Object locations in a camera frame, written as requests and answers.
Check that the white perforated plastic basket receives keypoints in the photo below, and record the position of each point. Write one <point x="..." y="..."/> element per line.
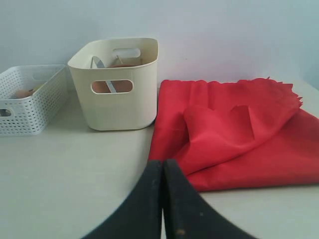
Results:
<point x="29" y="116"/>

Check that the cream plastic bin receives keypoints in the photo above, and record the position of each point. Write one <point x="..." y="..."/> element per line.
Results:
<point x="135" y="109"/>

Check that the silver table knife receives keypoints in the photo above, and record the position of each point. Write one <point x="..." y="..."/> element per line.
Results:
<point x="98" y="63"/>

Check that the brown wooden plate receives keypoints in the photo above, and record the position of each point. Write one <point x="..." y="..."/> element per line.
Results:
<point x="120" y="86"/>

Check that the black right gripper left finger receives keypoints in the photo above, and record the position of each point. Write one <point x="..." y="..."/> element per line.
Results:
<point x="140" y="215"/>

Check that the yellow lemon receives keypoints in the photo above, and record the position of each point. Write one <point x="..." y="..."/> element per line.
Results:
<point x="37" y="87"/>

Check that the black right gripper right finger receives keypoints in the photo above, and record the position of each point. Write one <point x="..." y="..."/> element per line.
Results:
<point x="187" y="215"/>

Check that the red scalloped cloth mat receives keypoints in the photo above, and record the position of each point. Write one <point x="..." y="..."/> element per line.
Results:
<point x="252" y="133"/>

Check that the brown egg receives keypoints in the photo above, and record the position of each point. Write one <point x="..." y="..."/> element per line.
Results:
<point x="19" y="94"/>

